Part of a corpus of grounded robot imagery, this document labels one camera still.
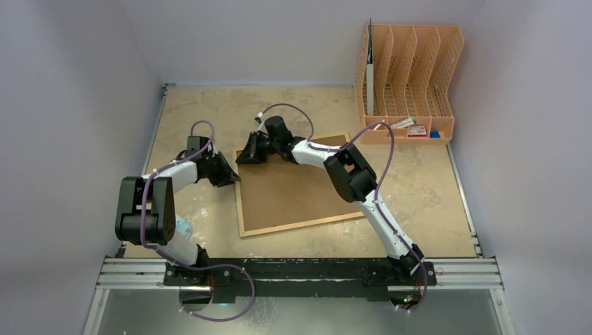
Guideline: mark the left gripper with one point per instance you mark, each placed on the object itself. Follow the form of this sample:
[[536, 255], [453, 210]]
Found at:
[[226, 178]]

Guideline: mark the wooden picture frame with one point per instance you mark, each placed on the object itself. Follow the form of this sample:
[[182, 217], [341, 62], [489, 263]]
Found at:
[[286, 229]]

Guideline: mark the white marker pen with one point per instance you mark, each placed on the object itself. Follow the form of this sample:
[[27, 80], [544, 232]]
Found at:
[[404, 123]]

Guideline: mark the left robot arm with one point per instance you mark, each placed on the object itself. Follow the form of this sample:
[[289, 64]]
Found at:
[[146, 213]]

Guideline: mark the blue white tape dispenser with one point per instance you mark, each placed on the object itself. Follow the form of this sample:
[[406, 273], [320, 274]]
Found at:
[[183, 227]]

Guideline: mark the orange desk file organizer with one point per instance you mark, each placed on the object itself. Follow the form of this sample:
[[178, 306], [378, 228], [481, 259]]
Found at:
[[413, 68]]

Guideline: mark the white chalk stick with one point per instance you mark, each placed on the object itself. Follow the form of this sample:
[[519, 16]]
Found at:
[[377, 126]]

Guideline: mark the white folder in organizer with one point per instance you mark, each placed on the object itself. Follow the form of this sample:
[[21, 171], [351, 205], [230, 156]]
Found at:
[[370, 72]]

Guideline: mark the red white small box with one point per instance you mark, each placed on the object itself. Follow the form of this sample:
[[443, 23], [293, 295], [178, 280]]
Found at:
[[417, 131]]

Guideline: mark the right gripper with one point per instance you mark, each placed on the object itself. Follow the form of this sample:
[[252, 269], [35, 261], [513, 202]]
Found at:
[[258, 146]]

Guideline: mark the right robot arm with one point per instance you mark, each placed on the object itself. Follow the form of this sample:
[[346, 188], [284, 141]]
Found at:
[[352, 176]]

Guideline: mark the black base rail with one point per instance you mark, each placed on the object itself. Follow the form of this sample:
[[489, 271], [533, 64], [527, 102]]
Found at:
[[373, 279]]

